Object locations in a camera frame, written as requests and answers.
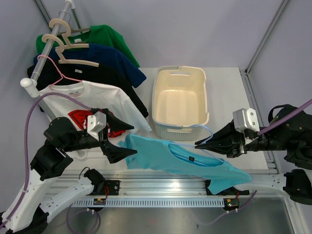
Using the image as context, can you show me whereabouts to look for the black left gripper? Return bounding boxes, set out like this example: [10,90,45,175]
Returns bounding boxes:
[63,109,138,162]

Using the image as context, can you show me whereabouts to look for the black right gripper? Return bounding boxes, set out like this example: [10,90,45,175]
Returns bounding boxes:
[194,117,289,157]

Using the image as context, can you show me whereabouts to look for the blue wire hanger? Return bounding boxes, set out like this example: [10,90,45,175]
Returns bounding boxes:
[170,124,224,163]

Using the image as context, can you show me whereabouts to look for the light blue t shirt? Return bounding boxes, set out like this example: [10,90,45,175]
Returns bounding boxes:
[118,134,252,195]

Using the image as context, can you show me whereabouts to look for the white red print t shirt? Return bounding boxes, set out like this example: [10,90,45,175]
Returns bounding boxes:
[39,81,152,134]

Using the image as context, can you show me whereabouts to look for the pink wire hanger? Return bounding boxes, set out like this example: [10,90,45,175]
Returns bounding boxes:
[37,55,81,85]

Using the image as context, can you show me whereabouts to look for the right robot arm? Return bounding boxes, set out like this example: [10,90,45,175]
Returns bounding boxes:
[195,104,312,205]

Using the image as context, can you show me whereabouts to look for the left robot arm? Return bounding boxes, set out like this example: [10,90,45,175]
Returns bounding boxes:
[0,109,137,234]

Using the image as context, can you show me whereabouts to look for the navy blue t shirt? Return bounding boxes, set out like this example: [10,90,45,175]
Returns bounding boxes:
[33,42,147,88]

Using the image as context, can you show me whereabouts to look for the black t shirt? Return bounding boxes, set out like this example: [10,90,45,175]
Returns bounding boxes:
[37,61,149,117]

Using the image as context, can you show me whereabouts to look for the green t shirt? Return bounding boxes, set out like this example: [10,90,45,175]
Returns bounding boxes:
[36,24,140,68]

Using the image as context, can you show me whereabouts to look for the beige wooden hanger front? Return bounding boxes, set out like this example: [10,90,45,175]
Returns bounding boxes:
[55,43,99,67]

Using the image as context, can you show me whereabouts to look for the beige wooden hanger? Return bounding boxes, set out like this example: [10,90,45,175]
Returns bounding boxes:
[55,43,99,67]
[49,18,91,35]
[41,33,90,49]

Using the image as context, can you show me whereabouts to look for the beige wooden hanger rear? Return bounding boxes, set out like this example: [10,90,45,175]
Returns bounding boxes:
[49,18,91,35]

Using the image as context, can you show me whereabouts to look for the beige wooden hanger middle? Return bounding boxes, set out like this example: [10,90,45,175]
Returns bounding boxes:
[41,33,90,49]

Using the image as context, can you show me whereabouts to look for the cream plastic laundry basket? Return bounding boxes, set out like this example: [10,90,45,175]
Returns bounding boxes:
[152,66,209,141]

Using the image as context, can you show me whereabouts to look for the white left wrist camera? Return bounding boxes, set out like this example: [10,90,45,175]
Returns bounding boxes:
[86,111,107,140]

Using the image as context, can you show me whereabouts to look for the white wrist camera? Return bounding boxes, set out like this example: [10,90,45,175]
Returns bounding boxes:
[86,111,107,140]
[233,108,260,133]

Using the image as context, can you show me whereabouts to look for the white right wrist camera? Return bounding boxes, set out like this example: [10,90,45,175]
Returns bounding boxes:
[233,108,260,133]

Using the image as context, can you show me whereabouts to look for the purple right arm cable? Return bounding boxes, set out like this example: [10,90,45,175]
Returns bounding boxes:
[258,98,312,135]

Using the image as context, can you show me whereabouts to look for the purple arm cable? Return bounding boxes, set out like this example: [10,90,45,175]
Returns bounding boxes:
[0,92,93,222]
[258,98,312,135]

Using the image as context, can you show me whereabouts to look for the aluminium mounting rail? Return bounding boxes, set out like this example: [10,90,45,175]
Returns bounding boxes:
[48,170,293,198]

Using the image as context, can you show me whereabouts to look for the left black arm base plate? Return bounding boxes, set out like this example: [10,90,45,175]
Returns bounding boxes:
[99,179,120,196]

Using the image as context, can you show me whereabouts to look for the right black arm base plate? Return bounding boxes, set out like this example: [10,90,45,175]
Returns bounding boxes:
[205,180,250,196]

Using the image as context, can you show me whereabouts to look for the aluminium frame post right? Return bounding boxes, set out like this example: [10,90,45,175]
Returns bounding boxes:
[245,0,292,74]

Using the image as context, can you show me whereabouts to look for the aluminium frame post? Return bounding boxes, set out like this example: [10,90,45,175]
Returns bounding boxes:
[245,0,292,74]
[33,0,81,32]

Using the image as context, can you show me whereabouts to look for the white slotted cable duct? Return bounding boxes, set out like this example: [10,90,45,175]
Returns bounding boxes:
[72,198,225,208]

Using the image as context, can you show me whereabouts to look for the grey metal clothes rail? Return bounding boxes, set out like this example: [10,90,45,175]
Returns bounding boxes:
[19,0,74,122]

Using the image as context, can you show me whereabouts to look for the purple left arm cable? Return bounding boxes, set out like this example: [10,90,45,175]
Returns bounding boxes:
[0,92,93,222]

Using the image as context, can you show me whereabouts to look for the aluminium frame post left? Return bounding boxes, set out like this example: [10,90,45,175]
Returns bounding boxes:
[33,0,81,32]

